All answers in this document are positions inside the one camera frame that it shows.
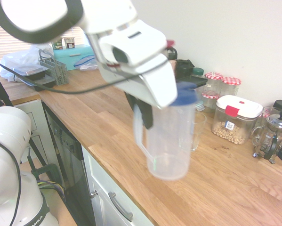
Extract grey cutlery basket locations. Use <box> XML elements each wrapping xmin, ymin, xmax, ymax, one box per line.
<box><xmin>39</xmin><ymin>49</ymin><xmax>70</xmax><ymax>86</ymax></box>

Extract white base cabinet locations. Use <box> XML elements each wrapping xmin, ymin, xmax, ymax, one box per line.
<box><xmin>81</xmin><ymin>145</ymin><xmax>155</xmax><ymax>226</ymax></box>
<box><xmin>12</xmin><ymin>98</ymin><xmax>49</xmax><ymax>165</ymax></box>

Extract steel French press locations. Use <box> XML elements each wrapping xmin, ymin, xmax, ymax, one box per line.
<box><xmin>251</xmin><ymin>109</ymin><xmax>282</xmax><ymax>165</ymax></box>

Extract brown yogurt cup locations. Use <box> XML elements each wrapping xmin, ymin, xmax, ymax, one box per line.
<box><xmin>64</xmin><ymin>37</ymin><xmax>76</xmax><ymax>49</ymax></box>

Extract clear zip bag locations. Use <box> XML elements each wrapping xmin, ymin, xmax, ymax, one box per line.
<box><xmin>74</xmin><ymin>56</ymin><xmax>99</xmax><ymax>72</ymax></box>

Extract glass container teal lid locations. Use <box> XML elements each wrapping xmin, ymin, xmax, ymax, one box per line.
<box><xmin>195</xmin><ymin>100</ymin><xmax>205</xmax><ymax>113</ymax></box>

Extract black dishwasher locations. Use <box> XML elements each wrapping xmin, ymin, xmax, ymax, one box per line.
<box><xmin>42</xmin><ymin>101</ymin><xmax>96</xmax><ymax>226</ymax></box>

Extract clear bottle green lid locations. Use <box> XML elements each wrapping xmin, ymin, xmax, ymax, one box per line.
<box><xmin>191</xmin><ymin>67</ymin><xmax>205</xmax><ymax>80</ymax></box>

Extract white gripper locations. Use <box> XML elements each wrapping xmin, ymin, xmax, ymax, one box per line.
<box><xmin>99</xmin><ymin>55</ymin><xmax>179</xmax><ymax>130</ymax></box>

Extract white plastic bag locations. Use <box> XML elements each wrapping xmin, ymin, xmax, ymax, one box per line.
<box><xmin>0</xmin><ymin>44</ymin><xmax>54</xmax><ymax>83</ymax></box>

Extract square container black lid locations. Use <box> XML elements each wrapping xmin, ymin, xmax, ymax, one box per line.
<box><xmin>177</xmin><ymin>74</ymin><xmax>209</xmax><ymax>88</ymax></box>

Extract small jar gingham lid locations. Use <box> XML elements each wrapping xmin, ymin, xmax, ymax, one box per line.
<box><xmin>201</xmin><ymin>90</ymin><xmax>220</xmax><ymax>113</ymax></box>

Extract pink water bottle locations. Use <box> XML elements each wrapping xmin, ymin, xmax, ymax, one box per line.
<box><xmin>167</xmin><ymin>46</ymin><xmax>178</xmax><ymax>69</ymax></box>

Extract clear drinking glass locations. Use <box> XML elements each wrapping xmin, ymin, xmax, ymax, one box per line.
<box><xmin>178</xmin><ymin>110</ymin><xmax>207</xmax><ymax>152</ymax></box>

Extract tall jar gingham lid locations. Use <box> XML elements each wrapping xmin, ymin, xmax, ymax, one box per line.
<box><xmin>221</xmin><ymin>76</ymin><xmax>242</xmax><ymax>97</ymax></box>
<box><xmin>203</xmin><ymin>72</ymin><xmax>224</xmax><ymax>95</ymax></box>

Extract green yogurt cup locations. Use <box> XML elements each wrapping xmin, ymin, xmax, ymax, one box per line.
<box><xmin>51</xmin><ymin>39</ymin><xmax>64</xmax><ymax>50</ymax></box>

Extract black plastic meal container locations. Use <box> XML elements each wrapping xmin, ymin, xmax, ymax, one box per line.
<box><xmin>19</xmin><ymin>74</ymin><xmax>57</xmax><ymax>92</ymax></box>
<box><xmin>13</xmin><ymin>64</ymin><xmax>48</xmax><ymax>80</ymax></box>

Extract clear pitcher blue lid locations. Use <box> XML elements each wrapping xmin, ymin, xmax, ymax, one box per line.
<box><xmin>133</xmin><ymin>81</ymin><xmax>199</xmax><ymax>181</ymax></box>

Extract teal bread box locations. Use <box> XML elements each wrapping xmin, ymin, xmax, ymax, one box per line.
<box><xmin>51</xmin><ymin>44</ymin><xmax>97</xmax><ymax>71</ymax></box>

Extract silver cabinet bar handle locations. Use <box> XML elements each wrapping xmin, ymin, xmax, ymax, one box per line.
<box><xmin>107</xmin><ymin>191</ymin><xmax>134</xmax><ymax>222</ymax></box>

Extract window blinds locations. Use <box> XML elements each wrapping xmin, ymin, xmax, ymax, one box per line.
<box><xmin>0</xmin><ymin>13</ymin><xmax>84</xmax><ymax>61</ymax></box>

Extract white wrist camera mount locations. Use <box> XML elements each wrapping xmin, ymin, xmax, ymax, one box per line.
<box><xmin>98</xmin><ymin>20</ymin><xmax>176</xmax><ymax>67</ymax></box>

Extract black shaker bottle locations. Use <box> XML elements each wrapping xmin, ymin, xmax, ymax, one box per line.
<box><xmin>175</xmin><ymin>58</ymin><xmax>194</xmax><ymax>79</ymax></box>

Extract coloured wire bundle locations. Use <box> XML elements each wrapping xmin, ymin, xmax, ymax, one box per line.
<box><xmin>36</xmin><ymin>179</ymin><xmax>66</xmax><ymax>203</ymax></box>

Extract green clamp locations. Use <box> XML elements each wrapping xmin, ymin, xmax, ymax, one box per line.
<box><xmin>27</xmin><ymin>148</ymin><xmax>61</xmax><ymax>189</ymax></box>

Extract cereal container white lid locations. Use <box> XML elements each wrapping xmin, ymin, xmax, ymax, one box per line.
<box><xmin>211</xmin><ymin>95</ymin><xmax>264</xmax><ymax>146</ymax></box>

